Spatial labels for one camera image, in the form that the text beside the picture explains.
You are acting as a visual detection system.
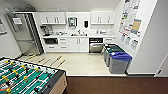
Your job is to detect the stainless steel dishwasher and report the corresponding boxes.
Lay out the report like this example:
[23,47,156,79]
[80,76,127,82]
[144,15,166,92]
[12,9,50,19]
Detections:
[88,36,105,55]

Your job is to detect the white under-sink cabinet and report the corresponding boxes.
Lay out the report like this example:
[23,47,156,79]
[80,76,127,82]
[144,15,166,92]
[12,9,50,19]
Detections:
[68,36,90,54]

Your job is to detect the chrome sink faucet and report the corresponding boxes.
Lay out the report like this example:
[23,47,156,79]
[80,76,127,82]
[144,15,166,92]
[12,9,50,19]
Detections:
[77,30,83,36]

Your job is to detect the black soap dispenser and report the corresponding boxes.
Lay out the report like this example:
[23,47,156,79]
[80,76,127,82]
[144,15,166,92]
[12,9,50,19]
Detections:
[83,20,90,30]

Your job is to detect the grey bin with black lid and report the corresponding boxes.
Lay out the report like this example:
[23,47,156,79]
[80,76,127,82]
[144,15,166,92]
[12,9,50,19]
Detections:
[102,42,120,63]

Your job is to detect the dish rack with utensils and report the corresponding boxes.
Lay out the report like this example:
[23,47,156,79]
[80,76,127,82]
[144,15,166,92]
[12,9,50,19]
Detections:
[54,31,68,37]

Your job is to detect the grey bin with green lid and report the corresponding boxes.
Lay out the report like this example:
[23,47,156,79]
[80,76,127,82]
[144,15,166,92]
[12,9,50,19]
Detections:
[104,46,125,68]

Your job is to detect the white wide drawer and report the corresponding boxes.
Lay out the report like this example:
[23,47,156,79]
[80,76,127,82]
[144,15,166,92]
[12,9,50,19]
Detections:
[44,44,60,53]

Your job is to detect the black built-in microwave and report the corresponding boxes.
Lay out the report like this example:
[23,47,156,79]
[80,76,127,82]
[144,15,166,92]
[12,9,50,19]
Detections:
[44,38,59,46]

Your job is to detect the grey bin with blue lid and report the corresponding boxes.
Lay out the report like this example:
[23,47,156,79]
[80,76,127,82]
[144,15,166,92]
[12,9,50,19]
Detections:
[108,51,134,75]

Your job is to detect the stainless steel refrigerator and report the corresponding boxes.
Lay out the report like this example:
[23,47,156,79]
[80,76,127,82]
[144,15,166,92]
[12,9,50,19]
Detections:
[4,12,45,58]

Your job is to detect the green foosball table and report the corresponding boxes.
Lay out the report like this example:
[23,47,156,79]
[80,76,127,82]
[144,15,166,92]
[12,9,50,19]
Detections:
[0,54,69,94]

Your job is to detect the white room door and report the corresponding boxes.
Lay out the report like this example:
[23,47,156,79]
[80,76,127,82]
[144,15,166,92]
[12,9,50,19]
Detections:
[154,59,168,79]

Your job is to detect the white upper wall cabinet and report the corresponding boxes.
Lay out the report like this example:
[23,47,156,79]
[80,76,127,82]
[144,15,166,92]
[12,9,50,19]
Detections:
[90,10,117,26]

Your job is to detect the large colourful wall poster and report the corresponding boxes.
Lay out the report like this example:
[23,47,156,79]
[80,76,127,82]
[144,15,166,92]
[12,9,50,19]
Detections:
[118,0,143,39]

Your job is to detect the orange wall notice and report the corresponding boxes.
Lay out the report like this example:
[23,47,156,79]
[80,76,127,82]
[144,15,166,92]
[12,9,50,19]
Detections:
[131,17,143,35]

